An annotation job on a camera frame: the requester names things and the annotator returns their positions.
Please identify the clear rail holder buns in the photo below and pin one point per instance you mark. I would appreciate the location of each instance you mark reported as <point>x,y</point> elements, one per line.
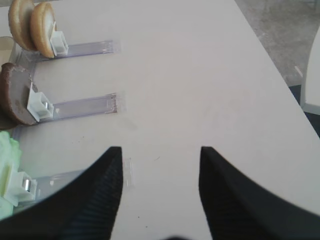
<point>109,46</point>

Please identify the golden bun half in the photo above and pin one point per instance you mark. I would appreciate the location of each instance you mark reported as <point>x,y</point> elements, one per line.
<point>41,26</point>
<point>19,17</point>

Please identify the white lettuce support clip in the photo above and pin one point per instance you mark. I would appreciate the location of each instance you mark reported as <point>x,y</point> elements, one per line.
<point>20,187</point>

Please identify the upright green lettuce leaf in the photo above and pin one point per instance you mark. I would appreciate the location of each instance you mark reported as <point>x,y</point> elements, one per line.
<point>10,157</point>

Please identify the clear rail holder patties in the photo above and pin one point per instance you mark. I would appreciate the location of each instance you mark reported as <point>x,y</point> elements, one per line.
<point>80,108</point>

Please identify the white patty support clip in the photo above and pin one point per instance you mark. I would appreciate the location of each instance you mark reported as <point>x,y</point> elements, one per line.
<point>39,106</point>

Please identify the right golden bun half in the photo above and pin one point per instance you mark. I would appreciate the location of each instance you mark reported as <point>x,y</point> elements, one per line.
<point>41,26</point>

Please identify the left golden bun half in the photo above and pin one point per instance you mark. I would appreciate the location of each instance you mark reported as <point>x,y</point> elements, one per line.
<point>19,17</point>

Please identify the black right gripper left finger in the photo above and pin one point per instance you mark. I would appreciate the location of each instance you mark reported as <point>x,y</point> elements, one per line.
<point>85,209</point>

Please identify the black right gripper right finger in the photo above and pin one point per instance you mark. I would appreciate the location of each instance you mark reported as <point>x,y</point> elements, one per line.
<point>237,208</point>

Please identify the long clear right rail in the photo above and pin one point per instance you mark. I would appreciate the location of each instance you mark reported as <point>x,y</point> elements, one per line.
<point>23,76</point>

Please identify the white bun support clip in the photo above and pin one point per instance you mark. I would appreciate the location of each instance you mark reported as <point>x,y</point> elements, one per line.
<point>58,42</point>

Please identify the clear rail holder lettuce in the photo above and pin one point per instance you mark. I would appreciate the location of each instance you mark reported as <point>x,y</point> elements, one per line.
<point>48,185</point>

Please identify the right brown meat patty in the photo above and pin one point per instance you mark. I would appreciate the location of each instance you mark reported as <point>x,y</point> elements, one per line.
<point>7,118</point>

